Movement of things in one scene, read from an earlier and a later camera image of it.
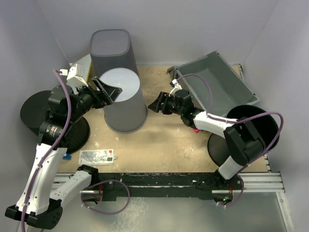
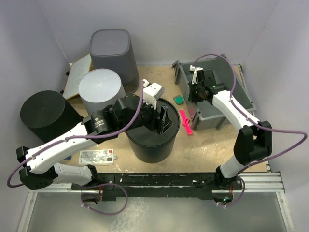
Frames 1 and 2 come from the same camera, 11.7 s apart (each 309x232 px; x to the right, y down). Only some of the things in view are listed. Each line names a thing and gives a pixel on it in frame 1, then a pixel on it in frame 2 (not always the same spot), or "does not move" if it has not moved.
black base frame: x=111 y=185 does not move
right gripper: x=163 y=98 → x=193 y=98
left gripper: x=106 y=96 → x=160 y=122
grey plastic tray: x=214 y=84 does not move
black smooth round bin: x=263 y=122 → x=148 y=146
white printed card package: x=102 y=157 does not move
